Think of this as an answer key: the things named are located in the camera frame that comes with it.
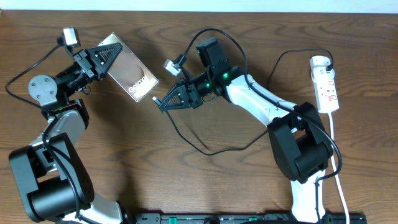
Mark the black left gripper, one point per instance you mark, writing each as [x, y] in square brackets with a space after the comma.
[91, 67]

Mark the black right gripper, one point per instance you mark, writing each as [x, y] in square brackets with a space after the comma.
[188, 94]

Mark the Samsung Galaxy smartphone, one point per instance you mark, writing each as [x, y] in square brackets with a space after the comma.
[129, 72]

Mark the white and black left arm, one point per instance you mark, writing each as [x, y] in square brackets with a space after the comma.
[50, 176]

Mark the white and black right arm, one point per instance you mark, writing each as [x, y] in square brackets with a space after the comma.
[300, 145]

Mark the white charger plug adapter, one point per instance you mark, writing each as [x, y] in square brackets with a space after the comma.
[319, 61]

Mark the white power strip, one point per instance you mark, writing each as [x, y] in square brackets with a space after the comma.
[325, 90]

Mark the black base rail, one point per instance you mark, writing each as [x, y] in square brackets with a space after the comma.
[156, 218]

